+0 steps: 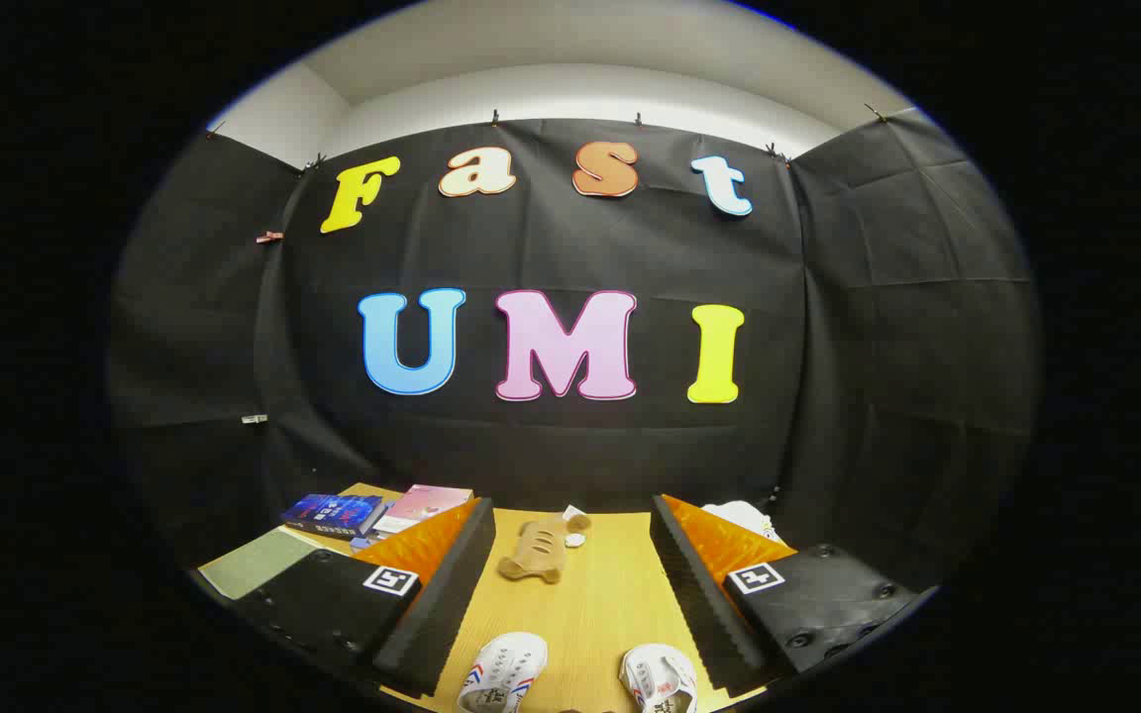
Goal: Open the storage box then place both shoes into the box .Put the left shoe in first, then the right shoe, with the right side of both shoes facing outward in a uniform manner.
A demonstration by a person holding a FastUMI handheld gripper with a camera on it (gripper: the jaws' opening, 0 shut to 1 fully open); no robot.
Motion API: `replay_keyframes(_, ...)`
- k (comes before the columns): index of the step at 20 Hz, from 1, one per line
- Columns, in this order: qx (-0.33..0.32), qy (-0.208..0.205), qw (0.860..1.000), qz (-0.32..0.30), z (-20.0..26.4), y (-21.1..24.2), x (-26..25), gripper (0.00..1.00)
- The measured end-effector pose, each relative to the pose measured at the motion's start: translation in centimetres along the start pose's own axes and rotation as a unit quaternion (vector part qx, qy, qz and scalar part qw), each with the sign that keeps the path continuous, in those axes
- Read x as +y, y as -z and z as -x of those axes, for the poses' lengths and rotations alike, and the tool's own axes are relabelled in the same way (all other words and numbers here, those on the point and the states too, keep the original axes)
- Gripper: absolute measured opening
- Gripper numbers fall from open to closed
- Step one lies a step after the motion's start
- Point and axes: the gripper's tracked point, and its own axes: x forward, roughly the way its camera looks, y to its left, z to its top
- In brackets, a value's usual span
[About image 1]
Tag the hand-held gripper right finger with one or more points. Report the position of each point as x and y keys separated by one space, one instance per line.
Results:
x=694 y=604

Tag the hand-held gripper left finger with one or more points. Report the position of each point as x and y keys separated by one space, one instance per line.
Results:
x=442 y=604

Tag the white striped canvas shoe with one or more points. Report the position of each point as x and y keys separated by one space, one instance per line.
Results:
x=501 y=673
x=658 y=681

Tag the cream fabric storage box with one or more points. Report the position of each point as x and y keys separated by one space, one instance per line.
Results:
x=254 y=564

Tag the pale blue book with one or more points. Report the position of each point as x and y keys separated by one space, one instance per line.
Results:
x=365 y=542

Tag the pink book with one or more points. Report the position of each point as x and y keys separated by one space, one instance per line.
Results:
x=422 y=503

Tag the brown plush toy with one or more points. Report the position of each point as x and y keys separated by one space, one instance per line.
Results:
x=536 y=550

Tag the dark blue book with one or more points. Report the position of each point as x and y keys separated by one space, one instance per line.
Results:
x=333 y=513

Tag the black backdrop cloth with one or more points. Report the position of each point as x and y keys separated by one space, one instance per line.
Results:
x=531 y=248

